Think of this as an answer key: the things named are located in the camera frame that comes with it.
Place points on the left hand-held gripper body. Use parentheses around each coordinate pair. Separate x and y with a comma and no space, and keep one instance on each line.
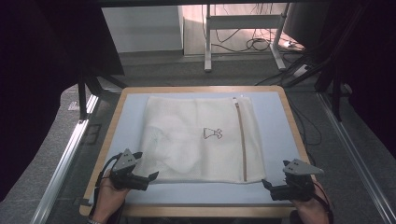
(126,174)

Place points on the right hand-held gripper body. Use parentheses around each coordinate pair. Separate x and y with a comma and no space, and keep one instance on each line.
(295,183)

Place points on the white mesh laundry bag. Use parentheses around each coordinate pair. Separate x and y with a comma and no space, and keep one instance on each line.
(186,124)

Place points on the person's right hand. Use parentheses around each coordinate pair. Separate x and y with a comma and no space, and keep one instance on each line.
(311,208)

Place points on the person's left hand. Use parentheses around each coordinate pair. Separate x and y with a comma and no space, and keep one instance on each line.
(109,199)

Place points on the light blue table mat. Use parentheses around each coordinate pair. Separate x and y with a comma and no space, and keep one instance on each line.
(274,124)

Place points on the dark floor plate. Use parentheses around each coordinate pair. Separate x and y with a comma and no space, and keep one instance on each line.
(91,133)

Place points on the wooden-edged table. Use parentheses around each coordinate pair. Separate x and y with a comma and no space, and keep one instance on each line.
(202,211)

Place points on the black metal stand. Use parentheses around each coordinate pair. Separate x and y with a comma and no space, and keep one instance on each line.
(334,93)
(82,93)

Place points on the white power strip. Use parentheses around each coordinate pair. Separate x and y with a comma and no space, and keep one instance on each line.
(300,70)

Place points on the black curtain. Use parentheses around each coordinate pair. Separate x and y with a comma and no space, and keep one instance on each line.
(376,62)
(37,77)

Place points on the white cabinet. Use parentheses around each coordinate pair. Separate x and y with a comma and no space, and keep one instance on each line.
(141,28)

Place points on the aluminium floor rail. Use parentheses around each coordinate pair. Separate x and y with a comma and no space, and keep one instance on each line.
(59,171)
(355,155)

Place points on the white desk frame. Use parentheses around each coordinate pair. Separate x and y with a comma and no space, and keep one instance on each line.
(243,21)

